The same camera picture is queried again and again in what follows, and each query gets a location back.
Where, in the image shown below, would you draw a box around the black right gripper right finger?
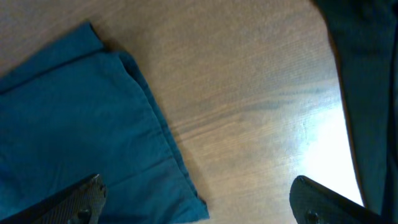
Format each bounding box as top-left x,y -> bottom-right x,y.
289,175 -> 387,224

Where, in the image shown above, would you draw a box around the dark navy blue shorts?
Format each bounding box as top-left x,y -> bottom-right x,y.
1,23 -> 209,223

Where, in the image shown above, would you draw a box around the black garment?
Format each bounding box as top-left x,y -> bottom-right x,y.
315,0 -> 397,222

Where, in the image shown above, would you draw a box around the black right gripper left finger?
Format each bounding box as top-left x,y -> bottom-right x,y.
1,174 -> 107,224

